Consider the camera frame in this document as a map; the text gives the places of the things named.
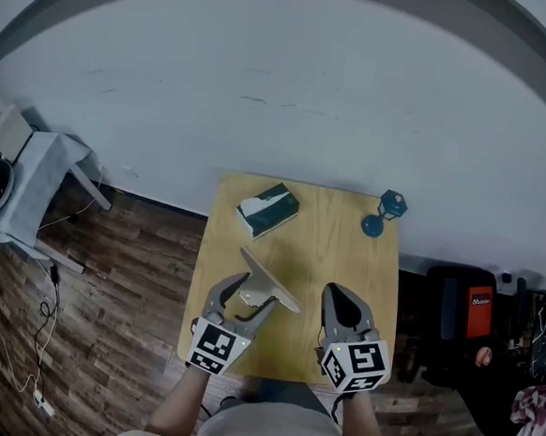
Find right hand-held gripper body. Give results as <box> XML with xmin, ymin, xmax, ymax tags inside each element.
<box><xmin>311</xmin><ymin>323</ymin><xmax>395</xmax><ymax>398</ymax></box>

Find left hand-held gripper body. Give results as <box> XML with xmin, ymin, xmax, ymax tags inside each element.
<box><xmin>185</xmin><ymin>310</ymin><xmax>255</xmax><ymax>379</ymax></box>

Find person's right forearm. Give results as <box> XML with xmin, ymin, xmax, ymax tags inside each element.
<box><xmin>340</xmin><ymin>388</ymin><xmax>398</xmax><ymax>436</ymax></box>

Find person's left forearm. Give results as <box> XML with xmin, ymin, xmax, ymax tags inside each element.
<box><xmin>144</xmin><ymin>362</ymin><xmax>211</xmax><ymax>436</ymax></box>

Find person's dark trousers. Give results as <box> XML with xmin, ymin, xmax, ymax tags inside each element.
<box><xmin>257</xmin><ymin>377</ymin><xmax>332</xmax><ymax>416</ymax></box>

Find black office chair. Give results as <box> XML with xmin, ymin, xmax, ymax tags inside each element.
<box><xmin>391</xmin><ymin>261</ymin><xmax>546</xmax><ymax>436</ymax></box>

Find green white tissue box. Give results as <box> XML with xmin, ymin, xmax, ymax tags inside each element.
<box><xmin>233</xmin><ymin>178</ymin><xmax>303</xmax><ymax>244</ymax></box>

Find red black box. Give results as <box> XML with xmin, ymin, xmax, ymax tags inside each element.
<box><xmin>463</xmin><ymin>284</ymin><xmax>496</xmax><ymax>341</ymax></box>

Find dark teal lantern ornament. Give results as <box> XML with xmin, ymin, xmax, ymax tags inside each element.
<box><xmin>359</xmin><ymin>187</ymin><xmax>411</xmax><ymax>242</ymax></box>

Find pink round object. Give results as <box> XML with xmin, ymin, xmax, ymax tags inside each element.
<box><xmin>473</xmin><ymin>345</ymin><xmax>495</xmax><ymax>369</ymax></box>

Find white side table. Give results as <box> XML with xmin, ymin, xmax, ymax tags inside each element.
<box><xmin>0</xmin><ymin>126</ymin><xmax>118</xmax><ymax>278</ymax></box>

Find white power strip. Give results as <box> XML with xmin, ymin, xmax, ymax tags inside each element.
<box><xmin>31</xmin><ymin>387</ymin><xmax>58</xmax><ymax>419</ymax></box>

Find white box appliance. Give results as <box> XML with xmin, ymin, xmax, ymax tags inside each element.
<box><xmin>0</xmin><ymin>102</ymin><xmax>37</xmax><ymax>164</ymax></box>

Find yellow wooden pedestal table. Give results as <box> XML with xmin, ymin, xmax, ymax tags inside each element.
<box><xmin>174</xmin><ymin>167</ymin><xmax>408</xmax><ymax>393</ymax></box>

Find black floor cable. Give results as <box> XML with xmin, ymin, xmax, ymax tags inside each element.
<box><xmin>28</xmin><ymin>261</ymin><xmax>64</xmax><ymax>395</ymax></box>

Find white floor cable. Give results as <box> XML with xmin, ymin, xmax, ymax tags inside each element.
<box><xmin>0</xmin><ymin>256</ymin><xmax>62</xmax><ymax>398</ymax></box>

